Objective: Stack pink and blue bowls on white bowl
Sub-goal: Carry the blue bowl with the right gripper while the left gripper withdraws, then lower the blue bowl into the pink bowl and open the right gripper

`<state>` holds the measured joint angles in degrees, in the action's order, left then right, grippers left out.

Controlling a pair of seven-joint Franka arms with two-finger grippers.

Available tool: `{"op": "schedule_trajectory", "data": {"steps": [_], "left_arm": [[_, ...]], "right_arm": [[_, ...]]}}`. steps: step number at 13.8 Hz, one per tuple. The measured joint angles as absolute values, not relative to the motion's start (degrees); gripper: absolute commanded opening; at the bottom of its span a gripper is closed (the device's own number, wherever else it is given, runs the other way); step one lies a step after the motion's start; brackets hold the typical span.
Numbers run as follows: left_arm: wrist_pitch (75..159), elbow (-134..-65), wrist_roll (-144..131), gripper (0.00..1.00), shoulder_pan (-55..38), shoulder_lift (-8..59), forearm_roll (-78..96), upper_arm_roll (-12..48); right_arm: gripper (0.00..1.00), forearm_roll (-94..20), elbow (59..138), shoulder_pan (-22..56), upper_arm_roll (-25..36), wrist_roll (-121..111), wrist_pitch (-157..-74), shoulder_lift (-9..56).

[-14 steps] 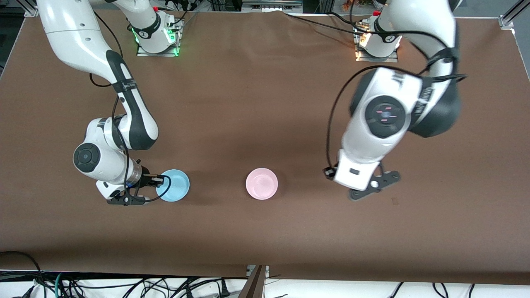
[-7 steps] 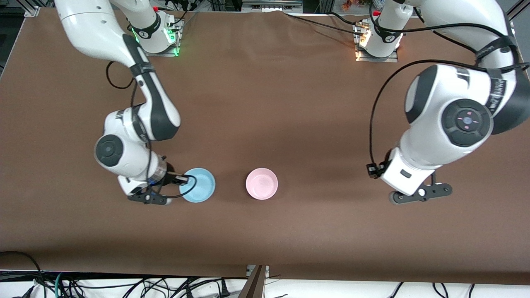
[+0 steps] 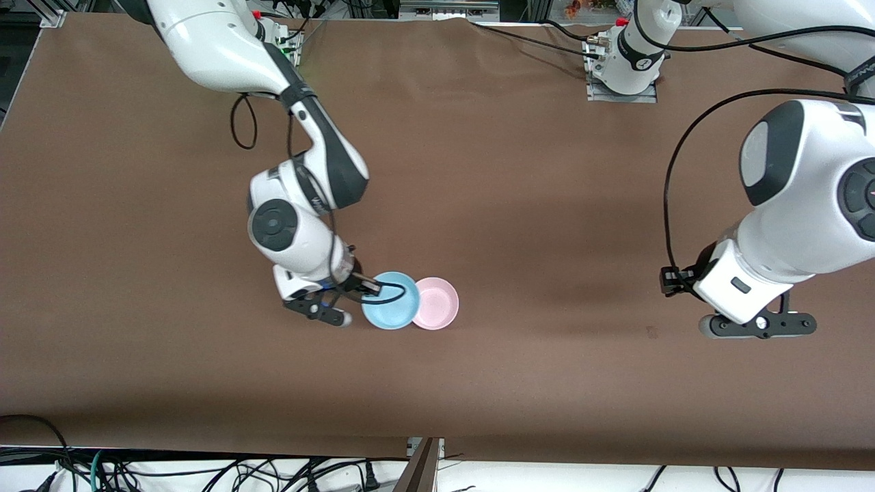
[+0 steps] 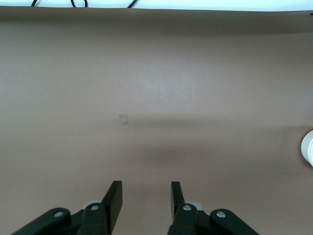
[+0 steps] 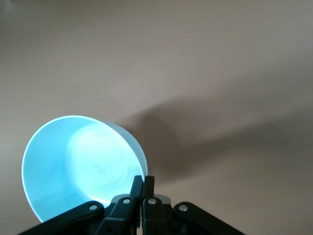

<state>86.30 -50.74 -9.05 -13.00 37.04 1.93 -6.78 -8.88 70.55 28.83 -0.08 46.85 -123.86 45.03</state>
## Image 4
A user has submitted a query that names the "brown table cover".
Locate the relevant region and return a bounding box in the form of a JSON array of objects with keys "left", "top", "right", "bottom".
[{"left": 0, "top": 6, "right": 313, "bottom": 235}]

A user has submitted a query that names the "looped black cable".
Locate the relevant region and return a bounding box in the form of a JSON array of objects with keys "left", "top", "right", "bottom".
[{"left": 70, "top": 0, "right": 89, "bottom": 8}]

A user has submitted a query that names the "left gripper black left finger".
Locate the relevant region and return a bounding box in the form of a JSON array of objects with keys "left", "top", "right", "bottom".
[{"left": 11, "top": 181, "right": 123, "bottom": 235}]

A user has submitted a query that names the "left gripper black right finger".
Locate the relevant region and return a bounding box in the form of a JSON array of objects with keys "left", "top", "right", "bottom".
[{"left": 167, "top": 181, "right": 260, "bottom": 235}]

